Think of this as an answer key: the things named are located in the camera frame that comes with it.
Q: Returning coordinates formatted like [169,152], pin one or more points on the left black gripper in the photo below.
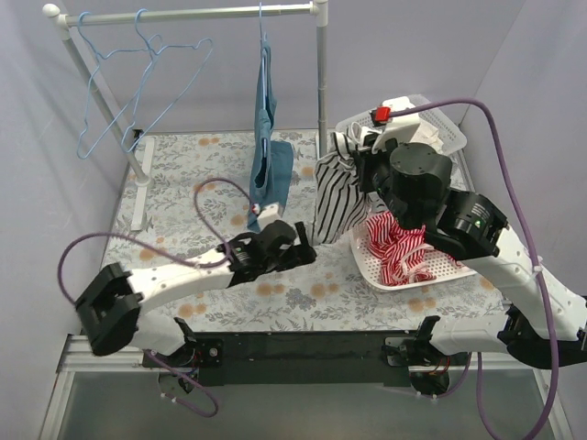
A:
[302,245]

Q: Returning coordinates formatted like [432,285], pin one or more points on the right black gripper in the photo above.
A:
[364,161]

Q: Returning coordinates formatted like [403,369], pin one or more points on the black white striped tank top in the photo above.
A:
[340,202]

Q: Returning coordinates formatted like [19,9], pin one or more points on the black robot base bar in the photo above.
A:
[330,357]

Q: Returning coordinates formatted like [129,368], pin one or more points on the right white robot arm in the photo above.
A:
[544,317]

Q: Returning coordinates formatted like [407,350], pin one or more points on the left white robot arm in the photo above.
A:
[116,308]

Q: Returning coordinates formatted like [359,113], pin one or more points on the blue hanger holding garment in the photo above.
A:
[263,36]

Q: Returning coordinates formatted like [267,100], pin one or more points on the cream white cloth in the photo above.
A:
[429,135]

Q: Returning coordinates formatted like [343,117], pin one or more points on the white basket at back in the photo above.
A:
[453,139]

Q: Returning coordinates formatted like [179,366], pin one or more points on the white plastic laundry basket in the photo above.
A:
[444,267]

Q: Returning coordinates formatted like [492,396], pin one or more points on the red white striped garment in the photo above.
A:
[401,252]

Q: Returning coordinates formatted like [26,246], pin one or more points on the blue hanging garment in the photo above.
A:
[273,161]

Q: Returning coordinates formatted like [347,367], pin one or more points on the grey white clothes rack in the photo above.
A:
[140,160]

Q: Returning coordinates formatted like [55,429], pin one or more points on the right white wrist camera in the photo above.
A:
[385,126]

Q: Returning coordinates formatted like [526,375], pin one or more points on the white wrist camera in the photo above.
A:
[385,126]
[268,215]

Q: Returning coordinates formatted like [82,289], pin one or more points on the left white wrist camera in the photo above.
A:
[268,215]

